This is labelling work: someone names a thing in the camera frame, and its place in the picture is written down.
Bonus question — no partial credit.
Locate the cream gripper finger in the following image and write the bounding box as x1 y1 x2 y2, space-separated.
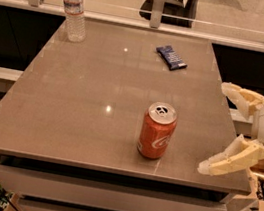
197 134 264 176
221 82 264 120

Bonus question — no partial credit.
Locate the red coke can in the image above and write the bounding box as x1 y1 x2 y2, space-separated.
137 102 177 159

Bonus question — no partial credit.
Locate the clear plastic water bottle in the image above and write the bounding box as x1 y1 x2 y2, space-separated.
63 0 86 43

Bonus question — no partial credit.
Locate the blue snack packet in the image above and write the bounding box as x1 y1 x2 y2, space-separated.
156 45 187 71

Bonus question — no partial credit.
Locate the black office chair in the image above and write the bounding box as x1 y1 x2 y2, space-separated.
139 0 198 28

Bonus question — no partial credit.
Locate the upper grey drawer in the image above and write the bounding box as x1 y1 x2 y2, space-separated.
0 165 227 211

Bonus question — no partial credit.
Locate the middle metal railing bracket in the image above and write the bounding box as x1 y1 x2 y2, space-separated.
149 0 165 29

